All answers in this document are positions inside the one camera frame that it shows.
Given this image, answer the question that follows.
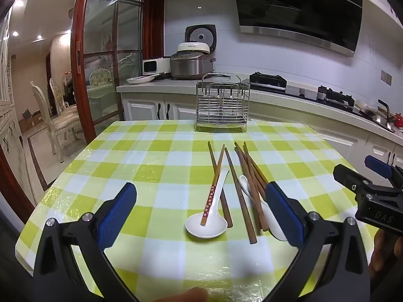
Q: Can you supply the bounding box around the white small kitchen appliance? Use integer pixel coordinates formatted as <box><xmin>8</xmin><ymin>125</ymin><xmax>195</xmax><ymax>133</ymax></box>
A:
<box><xmin>142</xmin><ymin>56</ymin><xmax>172</xmax><ymax>75</ymax></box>

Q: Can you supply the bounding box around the cardboard box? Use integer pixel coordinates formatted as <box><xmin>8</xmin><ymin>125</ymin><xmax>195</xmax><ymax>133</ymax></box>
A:
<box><xmin>20</xmin><ymin>108</ymin><xmax>43</xmax><ymax>129</ymax></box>

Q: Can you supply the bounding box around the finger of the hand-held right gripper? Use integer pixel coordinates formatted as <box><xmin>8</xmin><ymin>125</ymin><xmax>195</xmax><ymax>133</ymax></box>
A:
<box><xmin>333</xmin><ymin>164</ymin><xmax>373</xmax><ymax>201</ymax></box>
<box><xmin>364</xmin><ymin>155</ymin><xmax>395</xmax><ymax>182</ymax></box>

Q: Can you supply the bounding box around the sink faucet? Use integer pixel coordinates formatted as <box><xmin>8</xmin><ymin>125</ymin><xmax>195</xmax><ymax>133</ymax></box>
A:
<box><xmin>378</xmin><ymin>100</ymin><xmax>392</xmax><ymax>123</ymax></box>

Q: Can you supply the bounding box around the green checked tablecloth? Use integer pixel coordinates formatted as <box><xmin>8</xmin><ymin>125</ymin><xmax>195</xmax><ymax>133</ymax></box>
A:
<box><xmin>14</xmin><ymin>120</ymin><xmax>381</xmax><ymax>302</ymax></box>

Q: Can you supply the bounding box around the cream carved dining chair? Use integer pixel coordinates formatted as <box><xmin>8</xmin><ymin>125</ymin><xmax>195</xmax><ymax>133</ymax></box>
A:
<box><xmin>30</xmin><ymin>81</ymin><xmax>80</xmax><ymax>164</ymax></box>
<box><xmin>49</xmin><ymin>78</ymin><xmax>78</xmax><ymax>117</ymax></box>

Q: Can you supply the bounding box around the black glass cooktop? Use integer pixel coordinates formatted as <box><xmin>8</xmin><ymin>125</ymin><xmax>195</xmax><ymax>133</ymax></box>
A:
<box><xmin>249</xmin><ymin>80</ymin><xmax>362</xmax><ymax>114</ymax></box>

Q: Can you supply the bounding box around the black glass range hood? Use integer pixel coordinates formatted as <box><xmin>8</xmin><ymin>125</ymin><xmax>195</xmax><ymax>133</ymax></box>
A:
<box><xmin>231</xmin><ymin>0</ymin><xmax>366</xmax><ymax>58</ymax></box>

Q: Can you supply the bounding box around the white plate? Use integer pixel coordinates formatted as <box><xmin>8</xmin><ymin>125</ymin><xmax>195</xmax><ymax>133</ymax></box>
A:
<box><xmin>126</xmin><ymin>74</ymin><xmax>164</xmax><ymax>85</ymax></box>

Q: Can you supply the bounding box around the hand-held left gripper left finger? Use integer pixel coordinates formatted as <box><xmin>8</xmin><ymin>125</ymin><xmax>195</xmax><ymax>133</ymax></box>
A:
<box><xmin>33</xmin><ymin>182</ymin><xmax>139</xmax><ymax>302</ymax></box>

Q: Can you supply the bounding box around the floral patterned wooden chopstick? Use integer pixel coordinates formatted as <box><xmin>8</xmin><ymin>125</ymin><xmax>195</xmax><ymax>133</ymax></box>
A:
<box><xmin>200</xmin><ymin>144</ymin><xmax>226</xmax><ymax>227</ymax></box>

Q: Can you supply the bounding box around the person's left hand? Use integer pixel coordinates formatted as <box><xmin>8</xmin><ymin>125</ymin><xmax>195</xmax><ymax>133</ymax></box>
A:
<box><xmin>176</xmin><ymin>286</ymin><xmax>209</xmax><ymax>302</ymax></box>

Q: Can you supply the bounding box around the person's right hand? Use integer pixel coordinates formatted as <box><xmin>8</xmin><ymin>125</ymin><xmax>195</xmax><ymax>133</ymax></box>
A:
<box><xmin>370</xmin><ymin>228</ymin><xmax>399</xmax><ymax>280</ymax></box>

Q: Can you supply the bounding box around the black gas burner grate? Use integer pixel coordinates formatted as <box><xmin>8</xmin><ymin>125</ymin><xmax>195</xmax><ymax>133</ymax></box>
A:
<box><xmin>249</xmin><ymin>72</ymin><xmax>288</xmax><ymax>90</ymax></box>
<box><xmin>317</xmin><ymin>86</ymin><xmax>355</xmax><ymax>106</ymax></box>

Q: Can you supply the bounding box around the small white ceramic spoon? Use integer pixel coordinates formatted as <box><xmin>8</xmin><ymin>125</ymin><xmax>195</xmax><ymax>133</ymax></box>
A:
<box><xmin>238</xmin><ymin>174</ymin><xmax>288</xmax><ymax>242</ymax></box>

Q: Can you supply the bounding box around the large white ceramic spoon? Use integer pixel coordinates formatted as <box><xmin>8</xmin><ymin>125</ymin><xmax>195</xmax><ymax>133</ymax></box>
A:
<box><xmin>185</xmin><ymin>168</ymin><xmax>229</xmax><ymax>239</ymax></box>

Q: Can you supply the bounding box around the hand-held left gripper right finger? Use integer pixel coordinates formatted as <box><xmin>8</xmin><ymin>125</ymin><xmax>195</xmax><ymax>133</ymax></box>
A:
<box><xmin>264</xmin><ymin>181</ymin><xmax>370</xmax><ymax>302</ymax></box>

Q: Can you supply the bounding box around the red wood glass sliding door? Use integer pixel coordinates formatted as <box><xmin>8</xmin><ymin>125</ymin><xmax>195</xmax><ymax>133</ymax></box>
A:
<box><xmin>70</xmin><ymin>0</ymin><xmax>165</xmax><ymax>145</ymax></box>

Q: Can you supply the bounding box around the white rice cooker open lid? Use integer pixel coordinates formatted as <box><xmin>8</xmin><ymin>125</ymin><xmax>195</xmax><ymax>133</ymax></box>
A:
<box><xmin>176</xmin><ymin>24</ymin><xmax>217</xmax><ymax>55</ymax></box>

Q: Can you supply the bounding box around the metal wire utensil rack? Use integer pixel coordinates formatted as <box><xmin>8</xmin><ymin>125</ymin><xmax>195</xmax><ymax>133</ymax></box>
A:
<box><xmin>194</xmin><ymin>73</ymin><xmax>251</xmax><ymax>133</ymax></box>

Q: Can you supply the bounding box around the white carved cabinet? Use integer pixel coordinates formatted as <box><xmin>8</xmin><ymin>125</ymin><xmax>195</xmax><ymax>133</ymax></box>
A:
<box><xmin>0</xmin><ymin>6</ymin><xmax>36</xmax><ymax>210</ymax></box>

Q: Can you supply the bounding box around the grey rice cooker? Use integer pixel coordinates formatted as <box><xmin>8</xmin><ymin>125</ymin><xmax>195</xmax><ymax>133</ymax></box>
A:
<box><xmin>170</xmin><ymin>53</ymin><xmax>217</xmax><ymax>81</ymax></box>

